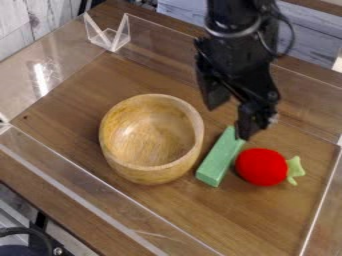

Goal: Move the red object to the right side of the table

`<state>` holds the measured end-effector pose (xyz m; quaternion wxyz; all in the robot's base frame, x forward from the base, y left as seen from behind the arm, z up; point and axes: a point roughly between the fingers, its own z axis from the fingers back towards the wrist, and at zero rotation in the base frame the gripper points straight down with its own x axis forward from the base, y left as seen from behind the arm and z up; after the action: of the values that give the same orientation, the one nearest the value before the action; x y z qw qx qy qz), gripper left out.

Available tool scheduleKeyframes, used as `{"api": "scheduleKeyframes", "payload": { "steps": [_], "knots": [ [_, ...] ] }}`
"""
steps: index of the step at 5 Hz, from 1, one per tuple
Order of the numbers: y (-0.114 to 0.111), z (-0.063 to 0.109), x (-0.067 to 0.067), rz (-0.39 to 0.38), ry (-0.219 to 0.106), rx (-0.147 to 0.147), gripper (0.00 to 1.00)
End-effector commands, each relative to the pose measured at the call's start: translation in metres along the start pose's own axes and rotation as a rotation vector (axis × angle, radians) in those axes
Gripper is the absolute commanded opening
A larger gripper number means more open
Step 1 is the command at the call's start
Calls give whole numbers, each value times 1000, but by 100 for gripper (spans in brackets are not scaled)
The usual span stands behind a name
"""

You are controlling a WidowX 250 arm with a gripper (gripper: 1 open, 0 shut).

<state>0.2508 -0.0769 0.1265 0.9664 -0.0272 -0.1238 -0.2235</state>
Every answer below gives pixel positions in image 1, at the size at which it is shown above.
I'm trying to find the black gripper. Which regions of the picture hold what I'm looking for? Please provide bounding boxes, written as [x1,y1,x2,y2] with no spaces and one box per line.
[194,19,281,141]

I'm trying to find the green rectangular block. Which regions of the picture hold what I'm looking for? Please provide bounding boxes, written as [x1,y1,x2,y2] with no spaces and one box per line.
[196,126,246,187]

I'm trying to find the clear acrylic corner bracket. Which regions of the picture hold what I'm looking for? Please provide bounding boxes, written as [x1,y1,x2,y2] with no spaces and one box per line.
[83,13,132,52]

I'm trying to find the wooden bowl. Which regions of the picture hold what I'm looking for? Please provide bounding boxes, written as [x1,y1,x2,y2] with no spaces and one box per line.
[99,94,205,185]

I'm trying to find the red plush strawberry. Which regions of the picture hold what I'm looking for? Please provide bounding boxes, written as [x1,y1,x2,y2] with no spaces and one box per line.
[236,148,307,186]

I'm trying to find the black clamp under table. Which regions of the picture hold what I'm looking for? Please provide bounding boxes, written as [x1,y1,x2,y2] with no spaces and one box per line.
[29,212,75,256]

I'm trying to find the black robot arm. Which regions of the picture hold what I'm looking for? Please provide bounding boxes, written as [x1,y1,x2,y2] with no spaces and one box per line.
[194,0,281,140]

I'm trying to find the black cable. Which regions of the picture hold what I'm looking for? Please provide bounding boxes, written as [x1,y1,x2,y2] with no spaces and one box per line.
[0,227,54,256]

